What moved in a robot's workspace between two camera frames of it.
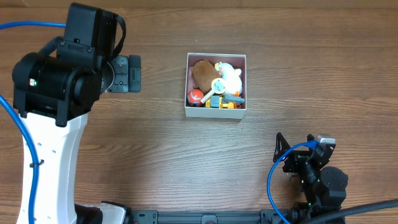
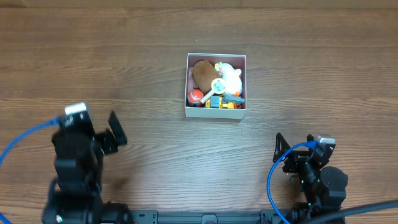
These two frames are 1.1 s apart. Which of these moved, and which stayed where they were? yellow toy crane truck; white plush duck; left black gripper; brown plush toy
Moved: left black gripper
Stayed: brown plush toy; yellow toy crane truck; white plush duck
